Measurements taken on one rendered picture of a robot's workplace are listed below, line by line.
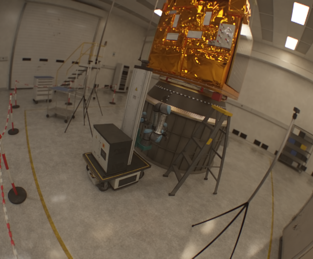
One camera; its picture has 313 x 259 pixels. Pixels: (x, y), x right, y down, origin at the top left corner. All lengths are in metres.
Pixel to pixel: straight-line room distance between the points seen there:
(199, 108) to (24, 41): 8.60
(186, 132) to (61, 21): 8.56
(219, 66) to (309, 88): 6.53
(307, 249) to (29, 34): 10.98
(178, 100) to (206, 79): 0.66
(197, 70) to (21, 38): 8.39
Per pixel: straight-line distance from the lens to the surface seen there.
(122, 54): 11.11
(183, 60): 3.05
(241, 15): 3.04
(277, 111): 8.10
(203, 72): 2.79
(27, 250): 1.95
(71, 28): 9.49
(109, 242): 1.86
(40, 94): 6.09
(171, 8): 3.97
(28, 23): 9.23
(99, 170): 2.17
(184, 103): 2.80
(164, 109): 2.00
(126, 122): 2.23
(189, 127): 2.79
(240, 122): 8.13
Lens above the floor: 1.70
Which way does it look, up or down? 20 degrees down
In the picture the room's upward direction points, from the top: 16 degrees clockwise
